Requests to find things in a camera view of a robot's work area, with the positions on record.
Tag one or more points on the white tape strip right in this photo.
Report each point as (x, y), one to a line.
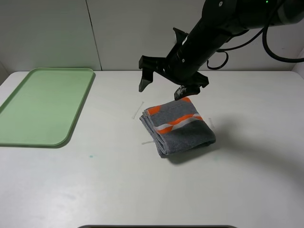
(211, 123)

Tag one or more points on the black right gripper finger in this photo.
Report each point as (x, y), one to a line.
(147, 78)
(186, 90)

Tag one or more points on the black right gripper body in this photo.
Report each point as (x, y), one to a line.
(174, 66)

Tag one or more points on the grey orange striped towel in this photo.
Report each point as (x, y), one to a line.
(176, 127)

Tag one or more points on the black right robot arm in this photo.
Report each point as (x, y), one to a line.
(221, 21)

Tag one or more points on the green plastic tray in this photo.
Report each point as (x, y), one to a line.
(44, 108)

